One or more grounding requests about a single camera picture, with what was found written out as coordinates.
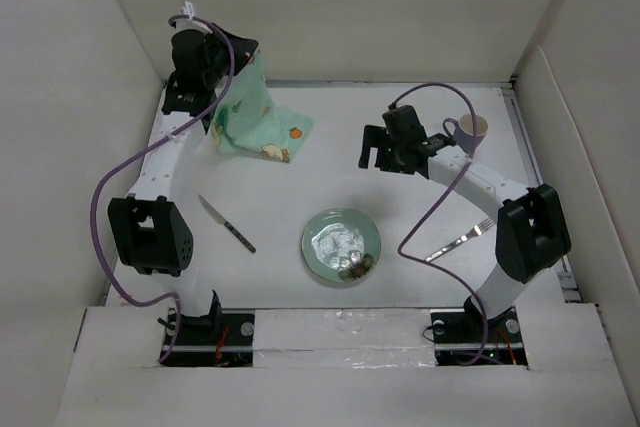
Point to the lilac ceramic mug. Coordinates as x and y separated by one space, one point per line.
464 133

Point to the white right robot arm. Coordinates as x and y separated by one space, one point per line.
531 230

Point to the silver metal fork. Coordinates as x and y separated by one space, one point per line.
475 232

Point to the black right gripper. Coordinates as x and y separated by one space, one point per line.
374 136

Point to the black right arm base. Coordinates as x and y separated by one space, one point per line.
457 337

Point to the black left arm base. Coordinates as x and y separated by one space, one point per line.
221 339

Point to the black handled table knife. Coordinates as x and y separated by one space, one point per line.
221 220

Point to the pale green floral plate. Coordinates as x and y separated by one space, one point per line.
341 246

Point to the green cartoon print cloth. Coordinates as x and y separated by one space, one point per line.
247 120

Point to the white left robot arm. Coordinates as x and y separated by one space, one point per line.
150 233

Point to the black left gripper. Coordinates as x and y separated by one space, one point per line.
244 49

